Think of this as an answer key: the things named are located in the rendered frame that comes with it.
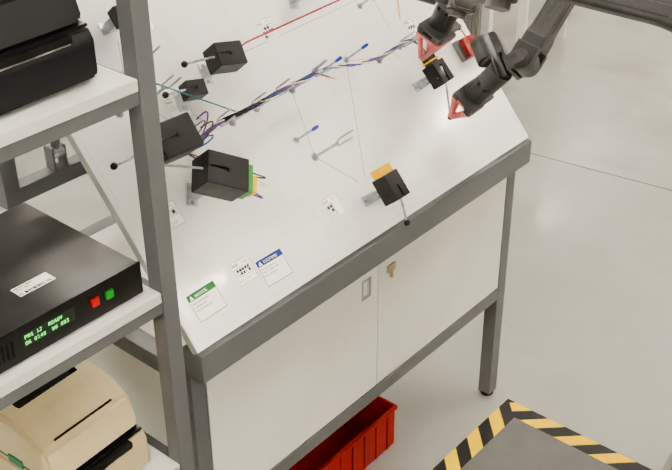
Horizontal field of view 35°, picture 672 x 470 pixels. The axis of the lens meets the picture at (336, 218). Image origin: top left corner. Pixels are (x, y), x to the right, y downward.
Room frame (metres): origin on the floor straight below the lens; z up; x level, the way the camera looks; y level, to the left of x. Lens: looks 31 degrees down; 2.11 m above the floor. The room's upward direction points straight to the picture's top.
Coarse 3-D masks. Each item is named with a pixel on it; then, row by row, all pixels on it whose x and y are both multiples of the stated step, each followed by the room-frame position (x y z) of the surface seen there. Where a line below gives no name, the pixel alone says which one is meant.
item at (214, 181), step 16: (192, 160) 1.80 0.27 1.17; (208, 160) 1.75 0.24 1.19; (224, 160) 1.77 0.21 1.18; (240, 160) 1.79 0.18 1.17; (192, 176) 1.77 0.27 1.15; (208, 176) 1.73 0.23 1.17; (224, 176) 1.75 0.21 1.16; (240, 176) 1.77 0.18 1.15; (192, 192) 1.75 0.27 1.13; (208, 192) 1.75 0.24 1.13; (224, 192) 1.75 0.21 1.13; (240, 192) 1.75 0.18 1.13
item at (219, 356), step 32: (512, 160) 2.41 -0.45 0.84; (448, 192) 2.21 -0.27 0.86; (480, 192) 2.30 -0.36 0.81; (416, 224) 2.10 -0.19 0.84; (352, 256) 1.93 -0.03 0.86; (384, 256) 2.01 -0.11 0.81; (320, 288) 1.84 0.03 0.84; (256, 320) 1.70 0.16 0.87; (288, 320) 1.77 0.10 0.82; (224, 352) 1.63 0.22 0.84
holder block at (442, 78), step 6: (438, 60) 2.36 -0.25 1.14; (432, 66) 2.34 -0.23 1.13; (438, 66) 2.34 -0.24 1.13; (444, 66) 2.35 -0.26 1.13; (426, 72) 2.35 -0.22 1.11; (432, 72) 2.34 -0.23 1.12; (438, 72) 2.33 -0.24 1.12; (450, 72) 2.35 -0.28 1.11; (432, 78) 2.34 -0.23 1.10; (438, 78) 2.33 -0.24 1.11; (444, 78) 2.33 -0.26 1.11; (450, 78) 2.34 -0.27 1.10; (432, 84) 2.34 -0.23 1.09; (438, 84) 2.33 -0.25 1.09
